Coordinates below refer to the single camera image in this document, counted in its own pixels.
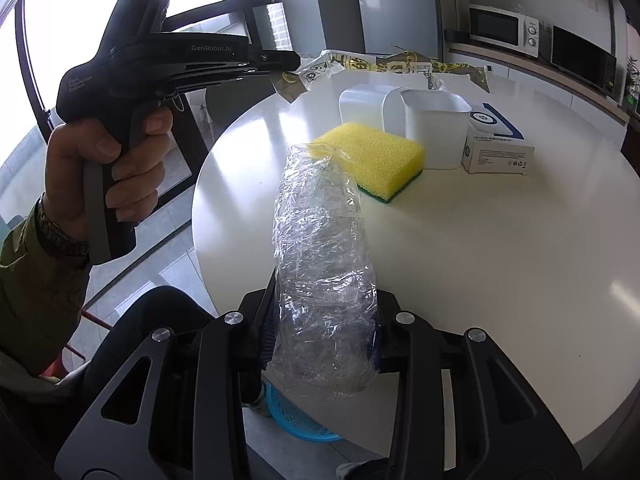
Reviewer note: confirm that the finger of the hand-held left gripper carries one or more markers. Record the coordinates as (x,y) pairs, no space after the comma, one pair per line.
(280,60)
(215,76)

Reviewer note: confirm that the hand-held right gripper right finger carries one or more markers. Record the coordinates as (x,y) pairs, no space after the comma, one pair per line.
(392,340)

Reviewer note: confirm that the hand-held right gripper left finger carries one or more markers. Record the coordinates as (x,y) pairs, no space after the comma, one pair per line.
(250,330)

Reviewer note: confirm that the white plastic container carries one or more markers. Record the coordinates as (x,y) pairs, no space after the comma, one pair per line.
(362,107)
(432,135)

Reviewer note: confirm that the blue plastic basket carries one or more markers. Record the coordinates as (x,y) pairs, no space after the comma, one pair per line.
(295,415)

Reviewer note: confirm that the clear plastic bag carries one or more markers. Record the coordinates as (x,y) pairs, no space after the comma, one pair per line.
(320,260)

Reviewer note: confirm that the gold patterned wrapper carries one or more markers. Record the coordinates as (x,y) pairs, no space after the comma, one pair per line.
(400,62)

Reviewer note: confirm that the yellow green sponge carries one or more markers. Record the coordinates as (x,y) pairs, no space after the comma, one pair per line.
(370,160)

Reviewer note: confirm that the white blue cardboard box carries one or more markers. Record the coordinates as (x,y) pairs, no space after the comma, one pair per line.
(500,157)

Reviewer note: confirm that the person's left forearm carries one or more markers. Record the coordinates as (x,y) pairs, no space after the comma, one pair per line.
(35,300)

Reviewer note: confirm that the person's left hand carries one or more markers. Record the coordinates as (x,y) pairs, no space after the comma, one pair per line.
(65,170)

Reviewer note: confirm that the green chair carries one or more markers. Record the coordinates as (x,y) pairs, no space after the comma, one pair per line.
(215,110)

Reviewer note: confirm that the grey refrigerator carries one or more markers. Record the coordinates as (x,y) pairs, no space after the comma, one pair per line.
(395,10)

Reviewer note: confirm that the round white table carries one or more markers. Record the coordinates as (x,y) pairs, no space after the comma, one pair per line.
(500,260)

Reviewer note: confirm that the dark wristwatch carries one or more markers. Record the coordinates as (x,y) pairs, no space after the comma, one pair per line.
(57,232)

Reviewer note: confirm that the white microwave oven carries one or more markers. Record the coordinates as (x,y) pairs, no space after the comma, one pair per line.
(495,27)

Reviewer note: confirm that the white kitchen counter cabinet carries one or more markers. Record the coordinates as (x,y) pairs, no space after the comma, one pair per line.
(500,67)

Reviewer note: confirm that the black microwave oven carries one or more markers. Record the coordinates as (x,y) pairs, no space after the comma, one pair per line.
(582,57)

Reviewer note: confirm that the green potted plant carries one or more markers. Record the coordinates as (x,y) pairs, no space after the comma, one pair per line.
(632,85)

